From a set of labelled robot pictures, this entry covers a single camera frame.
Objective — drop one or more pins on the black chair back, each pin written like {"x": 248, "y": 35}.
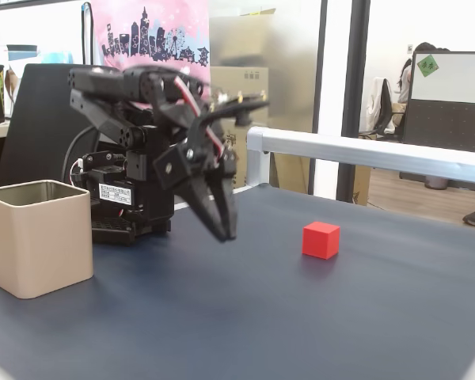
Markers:
{"x": 35, "y": 118}

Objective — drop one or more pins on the green square sticker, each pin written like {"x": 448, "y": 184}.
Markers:
{"x": 427, "y": 65}

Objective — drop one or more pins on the aluminium frame rail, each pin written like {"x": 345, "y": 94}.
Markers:
{"x": 340, "y": 148}

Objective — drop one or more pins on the standing person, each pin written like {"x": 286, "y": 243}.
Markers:
{"x": 162, "y": 23}

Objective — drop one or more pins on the red cube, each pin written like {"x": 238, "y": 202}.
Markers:
{"x": 320, "y": 241}

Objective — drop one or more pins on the beige square tin container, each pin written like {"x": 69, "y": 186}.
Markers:
{"x": 39, "y": 245}

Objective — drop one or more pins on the pink waste bin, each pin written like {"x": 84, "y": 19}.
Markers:
{"x": 436, "y": 183}

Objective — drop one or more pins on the cardboard box with logo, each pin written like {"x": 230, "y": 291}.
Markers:
{"x": 241, "y": 83}

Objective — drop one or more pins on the black office partition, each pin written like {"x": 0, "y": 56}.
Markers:
{"x": 443, "y": 126}

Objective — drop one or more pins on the open cardboard box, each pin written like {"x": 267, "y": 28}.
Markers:
{"x": 241, "y": 39}

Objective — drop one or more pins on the black door pillar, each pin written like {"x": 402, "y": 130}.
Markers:
{"x": 354, "y": 79}

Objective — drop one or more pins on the seated person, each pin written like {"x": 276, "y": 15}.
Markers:
{"x": 405, "y": 85}

